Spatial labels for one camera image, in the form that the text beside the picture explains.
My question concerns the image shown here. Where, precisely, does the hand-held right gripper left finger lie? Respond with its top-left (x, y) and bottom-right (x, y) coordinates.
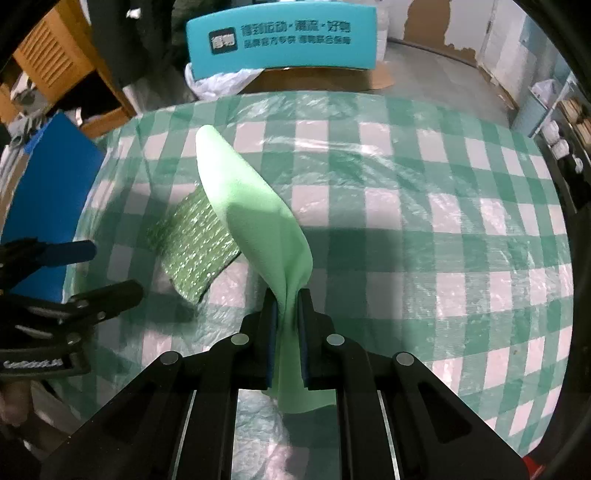
top-left (39, 290), bottom-right (279, 480)

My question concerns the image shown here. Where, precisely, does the grey shoe rack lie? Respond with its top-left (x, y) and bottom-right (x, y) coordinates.
top-left (540, 69), bottom-right (591, 213)

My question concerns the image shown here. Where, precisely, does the red plastic object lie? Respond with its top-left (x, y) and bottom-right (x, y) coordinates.
top-left (524, 455), bottom-right (568, 480)

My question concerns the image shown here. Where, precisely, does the light blue trash bin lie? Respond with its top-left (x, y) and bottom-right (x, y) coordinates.
top-left (510, 78), bottom-right (555, 137)

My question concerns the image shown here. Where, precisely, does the wooden slatted cabinet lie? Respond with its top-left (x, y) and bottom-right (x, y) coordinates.
top-left (0, 0), bottom-right (137, 139)

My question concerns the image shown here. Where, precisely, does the person's left hand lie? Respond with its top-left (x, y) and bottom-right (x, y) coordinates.
top-left (0, 381), bottom-right (35, 428)

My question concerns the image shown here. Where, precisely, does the clear plastic bag bundle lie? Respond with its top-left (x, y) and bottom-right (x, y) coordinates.
top-left (374, 18), bottom-right (391, 61)

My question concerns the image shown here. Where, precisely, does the teal printed box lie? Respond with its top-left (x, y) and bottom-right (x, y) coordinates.
top-left (185, 6), bottom-right (379, 81)

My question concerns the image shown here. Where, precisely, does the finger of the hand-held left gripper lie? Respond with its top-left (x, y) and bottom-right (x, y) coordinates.
top-left (0, 281), bottom-right (144, 347)
top-left (0, 237), bottom-right (98, 282)

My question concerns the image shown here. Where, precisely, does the brown cardboard box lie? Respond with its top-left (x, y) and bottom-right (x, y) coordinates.
top-left (240, 67), bottom-right (395, 95)

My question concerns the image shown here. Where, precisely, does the black jacket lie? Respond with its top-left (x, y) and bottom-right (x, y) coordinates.
top-left (88, 0), bottom-right (178, 88)

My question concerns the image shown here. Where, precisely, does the light green cloth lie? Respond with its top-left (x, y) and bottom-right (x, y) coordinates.
top-left (195, 126), bottom-right (338, 416)

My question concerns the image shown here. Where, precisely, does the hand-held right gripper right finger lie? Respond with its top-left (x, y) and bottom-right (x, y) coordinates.
top-left (299, 288), bottom-right (529, 480)

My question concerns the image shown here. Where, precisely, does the green sparkly scouring cloth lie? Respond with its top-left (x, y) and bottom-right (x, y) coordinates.
top-left (147, 185), bottom-right (243, 305)

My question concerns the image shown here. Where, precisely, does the white plastic bag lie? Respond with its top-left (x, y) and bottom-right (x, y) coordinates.
top-left (185, 62), bottom-right (266, 100)

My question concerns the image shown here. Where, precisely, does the blue cardboard shoe box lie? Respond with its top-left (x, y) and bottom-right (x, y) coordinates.
top-left (0, 113), bottom-right (107, 303)

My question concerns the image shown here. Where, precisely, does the group of shoes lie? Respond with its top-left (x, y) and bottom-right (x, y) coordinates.
top-left (542, 120), bottom-right (587, 174)

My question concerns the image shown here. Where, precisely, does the green checkered tablecloth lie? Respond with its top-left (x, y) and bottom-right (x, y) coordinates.
top-left (60, 90), bottom-right (578, 480)

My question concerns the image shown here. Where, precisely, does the dark olive jacket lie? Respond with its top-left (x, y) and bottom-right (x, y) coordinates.
top-left (171, 0), bottom-right (259, 24)

